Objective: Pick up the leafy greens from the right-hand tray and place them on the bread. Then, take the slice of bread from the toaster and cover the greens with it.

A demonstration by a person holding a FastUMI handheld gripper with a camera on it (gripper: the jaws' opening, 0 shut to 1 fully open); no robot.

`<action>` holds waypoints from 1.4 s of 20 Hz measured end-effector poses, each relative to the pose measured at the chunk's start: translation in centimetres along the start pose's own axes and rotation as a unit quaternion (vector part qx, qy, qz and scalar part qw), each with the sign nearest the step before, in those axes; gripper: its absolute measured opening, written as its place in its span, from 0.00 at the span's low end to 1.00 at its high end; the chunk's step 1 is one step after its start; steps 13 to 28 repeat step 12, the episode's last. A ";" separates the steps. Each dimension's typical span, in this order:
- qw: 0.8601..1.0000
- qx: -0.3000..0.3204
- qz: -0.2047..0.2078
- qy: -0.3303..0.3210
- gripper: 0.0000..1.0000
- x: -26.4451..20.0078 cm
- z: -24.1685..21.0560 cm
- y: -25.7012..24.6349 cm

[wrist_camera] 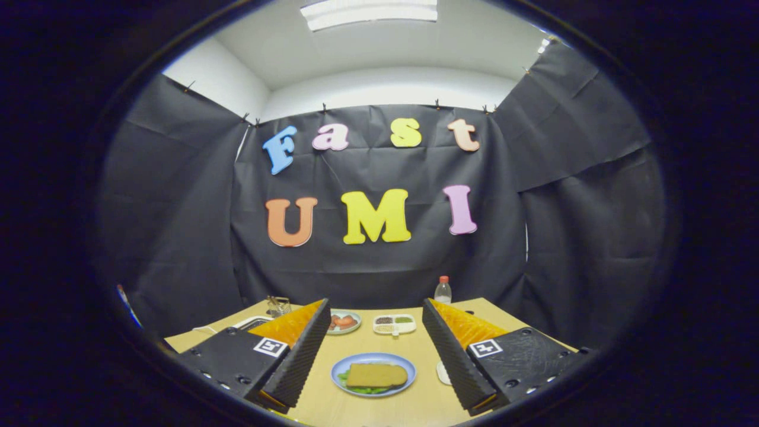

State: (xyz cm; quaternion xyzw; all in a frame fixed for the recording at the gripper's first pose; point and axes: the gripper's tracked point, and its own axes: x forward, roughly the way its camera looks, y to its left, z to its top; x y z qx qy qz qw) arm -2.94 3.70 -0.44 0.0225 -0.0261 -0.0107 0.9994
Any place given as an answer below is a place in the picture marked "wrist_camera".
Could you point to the green lettuce leaf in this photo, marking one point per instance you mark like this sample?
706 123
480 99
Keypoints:
362 390

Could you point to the pale green plate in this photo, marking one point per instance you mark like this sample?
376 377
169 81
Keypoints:
345 331

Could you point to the clear red-capped water bottle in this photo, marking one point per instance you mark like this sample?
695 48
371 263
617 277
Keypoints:
443 292

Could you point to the round-topped brown bread slice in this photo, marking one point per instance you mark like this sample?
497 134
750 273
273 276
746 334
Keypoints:
376 375

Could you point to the white divided seasoning dish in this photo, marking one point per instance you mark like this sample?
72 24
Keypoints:
394 324

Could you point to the white toaster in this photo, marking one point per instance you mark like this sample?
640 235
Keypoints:
243 324

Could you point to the blue plate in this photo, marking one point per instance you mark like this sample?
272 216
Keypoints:
373 357

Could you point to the small white dish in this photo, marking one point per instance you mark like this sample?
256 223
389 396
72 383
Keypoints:
443 373

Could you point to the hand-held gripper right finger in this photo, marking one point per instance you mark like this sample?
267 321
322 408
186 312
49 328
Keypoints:
447 350

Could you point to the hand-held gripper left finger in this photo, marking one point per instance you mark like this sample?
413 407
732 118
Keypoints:
308 350

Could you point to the ceiling light panel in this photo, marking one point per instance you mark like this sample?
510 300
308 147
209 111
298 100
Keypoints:
367 13

